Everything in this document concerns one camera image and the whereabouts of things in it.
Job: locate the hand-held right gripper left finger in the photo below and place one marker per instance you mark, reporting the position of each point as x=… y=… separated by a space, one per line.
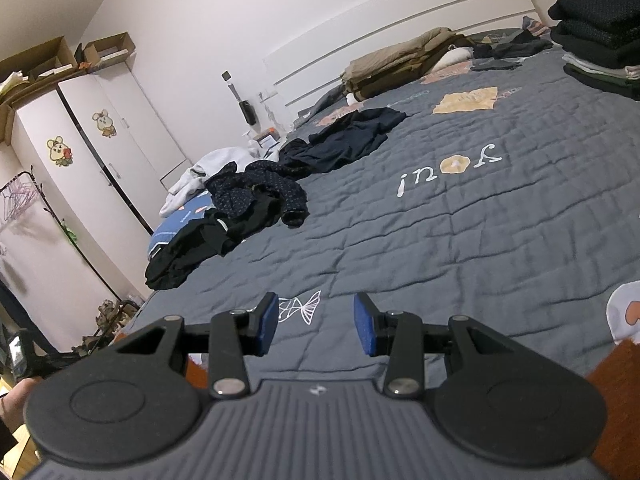
x=269 y=325

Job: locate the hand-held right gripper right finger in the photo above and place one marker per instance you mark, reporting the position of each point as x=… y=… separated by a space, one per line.
x=362 y=325

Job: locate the rust brown sweater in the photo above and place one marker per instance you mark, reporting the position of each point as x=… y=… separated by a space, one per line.
x=617 y=385

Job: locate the pink clothes hangers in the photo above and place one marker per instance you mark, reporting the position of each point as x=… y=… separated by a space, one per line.
x=20 y=200

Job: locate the crumpled dark clothes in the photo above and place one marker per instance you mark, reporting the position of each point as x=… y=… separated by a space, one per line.
x=505 y=50

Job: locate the stack of folded clothes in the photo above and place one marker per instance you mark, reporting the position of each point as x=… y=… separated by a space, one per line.
x=600 y=25

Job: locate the person's left hand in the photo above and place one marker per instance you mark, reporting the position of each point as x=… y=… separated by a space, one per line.
x=15 y=402

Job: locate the shoe rack with shoes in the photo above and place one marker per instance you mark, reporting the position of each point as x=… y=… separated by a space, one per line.
x=110 y=312

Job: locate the black garment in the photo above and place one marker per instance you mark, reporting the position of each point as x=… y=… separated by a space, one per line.
x=175 y=260

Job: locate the grey quilted bed cover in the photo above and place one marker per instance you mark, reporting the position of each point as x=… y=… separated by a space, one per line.
x=450 y=235

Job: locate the small green hanging item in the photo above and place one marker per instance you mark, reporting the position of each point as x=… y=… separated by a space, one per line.
x=70 y=233

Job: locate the blue pillow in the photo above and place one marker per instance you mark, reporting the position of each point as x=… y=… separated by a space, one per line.
x=172 y=225

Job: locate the navy dotted garment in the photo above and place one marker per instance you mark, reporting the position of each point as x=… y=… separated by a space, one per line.
x=265 y=180

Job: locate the black coat rack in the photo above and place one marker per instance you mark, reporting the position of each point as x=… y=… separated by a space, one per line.
x=50 y=207

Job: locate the white hoodie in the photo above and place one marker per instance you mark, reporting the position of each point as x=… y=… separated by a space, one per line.
x=215 y=160

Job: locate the bedside table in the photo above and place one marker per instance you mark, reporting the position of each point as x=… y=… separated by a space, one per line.
x=262 y=141

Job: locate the plain navy garment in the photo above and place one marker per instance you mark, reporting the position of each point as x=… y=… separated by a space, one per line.
x=345 y=140

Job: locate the white wardrobe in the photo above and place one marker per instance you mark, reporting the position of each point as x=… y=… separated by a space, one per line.
x=100 y=185

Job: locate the cartoon mouse sticker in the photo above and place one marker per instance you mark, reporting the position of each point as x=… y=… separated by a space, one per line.
x=60 y=151
x=104 y=123

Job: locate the grey pillow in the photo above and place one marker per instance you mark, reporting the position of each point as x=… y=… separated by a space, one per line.
x=325 y=102

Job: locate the folded beige blanket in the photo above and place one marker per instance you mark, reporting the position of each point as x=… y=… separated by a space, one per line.
x=390 y=60

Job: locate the white cushion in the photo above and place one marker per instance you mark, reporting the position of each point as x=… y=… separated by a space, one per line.
x=457 y=55

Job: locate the large cardboard box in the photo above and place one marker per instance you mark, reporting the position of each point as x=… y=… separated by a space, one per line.
x=50 y=55

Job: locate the white headboard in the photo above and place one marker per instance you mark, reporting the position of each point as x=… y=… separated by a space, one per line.
x=400 y=25

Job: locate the black wall-mounted device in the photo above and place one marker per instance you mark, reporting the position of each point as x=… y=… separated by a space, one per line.
x=248 y=112

